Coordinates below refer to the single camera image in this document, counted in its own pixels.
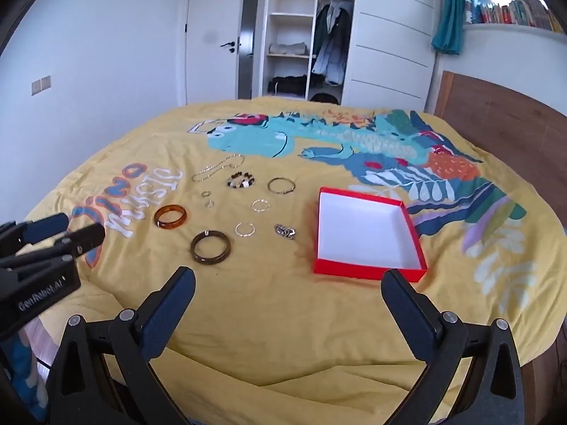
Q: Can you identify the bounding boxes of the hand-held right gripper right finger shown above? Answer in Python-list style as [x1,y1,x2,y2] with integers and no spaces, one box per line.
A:
[381,268,530,425]

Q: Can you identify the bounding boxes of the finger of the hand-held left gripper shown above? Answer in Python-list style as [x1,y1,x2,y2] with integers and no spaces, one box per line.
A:
[0,222,107,275]
[0,213,71,257]

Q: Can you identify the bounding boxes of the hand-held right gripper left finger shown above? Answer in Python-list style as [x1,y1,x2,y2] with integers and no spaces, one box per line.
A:
[48,266,196,425]

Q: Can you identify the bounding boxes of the red cardboard box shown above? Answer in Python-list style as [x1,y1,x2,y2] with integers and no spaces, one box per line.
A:
[314,187,428,282]

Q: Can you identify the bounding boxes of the brown and blue beaded bracelet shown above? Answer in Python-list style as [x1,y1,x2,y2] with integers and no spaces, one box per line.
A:
[226,170,257,190]

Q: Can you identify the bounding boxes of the dark brown bangle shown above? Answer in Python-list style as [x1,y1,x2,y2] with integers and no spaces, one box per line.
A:
[190,229,232,266]

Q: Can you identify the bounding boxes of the amber resin bangle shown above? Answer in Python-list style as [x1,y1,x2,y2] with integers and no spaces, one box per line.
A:
[154,204,189,231]

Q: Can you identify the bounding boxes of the yellow dinosaur printed blanket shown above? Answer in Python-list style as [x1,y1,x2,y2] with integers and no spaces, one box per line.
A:
[18,95,567,425]

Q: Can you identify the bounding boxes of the thin metal bangle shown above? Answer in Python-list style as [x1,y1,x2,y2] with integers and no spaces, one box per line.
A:
[267,177,296,194]

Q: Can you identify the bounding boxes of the wooden bed headboard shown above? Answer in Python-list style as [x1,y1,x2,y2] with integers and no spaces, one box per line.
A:
[432,71,567,226]

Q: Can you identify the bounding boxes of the white door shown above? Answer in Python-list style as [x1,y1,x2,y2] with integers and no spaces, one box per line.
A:
[184,0,244,107]

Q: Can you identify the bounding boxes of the folded black clothes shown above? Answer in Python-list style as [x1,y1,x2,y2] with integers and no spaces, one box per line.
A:
[269,76,308,97]

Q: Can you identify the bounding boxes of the pale blue hanging jacket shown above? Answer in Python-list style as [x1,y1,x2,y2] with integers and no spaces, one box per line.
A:
[311,31,348,86]

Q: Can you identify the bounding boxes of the folded beige clothes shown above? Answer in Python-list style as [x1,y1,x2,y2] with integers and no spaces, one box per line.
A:
[269,42,308,56]

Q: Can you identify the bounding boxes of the white wardrobe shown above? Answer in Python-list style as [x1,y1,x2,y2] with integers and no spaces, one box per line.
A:
[259,0,441,113]

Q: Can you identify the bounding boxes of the teal hanging towel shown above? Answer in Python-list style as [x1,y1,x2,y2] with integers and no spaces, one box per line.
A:
[432,0,466,56]

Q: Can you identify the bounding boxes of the dark green hanging jacket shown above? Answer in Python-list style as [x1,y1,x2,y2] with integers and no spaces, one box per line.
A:
[314,0,354,47]

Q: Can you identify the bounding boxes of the row of books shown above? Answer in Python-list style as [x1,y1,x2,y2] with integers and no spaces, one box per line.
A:
[463,0,565,34]

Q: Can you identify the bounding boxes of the silver pearl necklace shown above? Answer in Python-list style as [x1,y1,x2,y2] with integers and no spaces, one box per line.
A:
[191,153,246,182]

